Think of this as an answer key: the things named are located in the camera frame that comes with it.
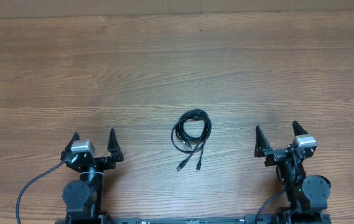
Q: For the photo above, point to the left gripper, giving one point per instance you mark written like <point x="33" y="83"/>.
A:
<point x="109" y="162"/>

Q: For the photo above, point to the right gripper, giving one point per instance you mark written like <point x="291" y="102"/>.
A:
<point x="275" y="155"/>

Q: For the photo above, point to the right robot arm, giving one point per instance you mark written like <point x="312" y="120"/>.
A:
<point x="306" y="195"/>

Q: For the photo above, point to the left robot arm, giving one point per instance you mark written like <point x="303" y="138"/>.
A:
<point x="84" y="197"/>

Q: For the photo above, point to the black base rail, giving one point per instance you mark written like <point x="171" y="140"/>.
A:
<point x="247" y="219"/>

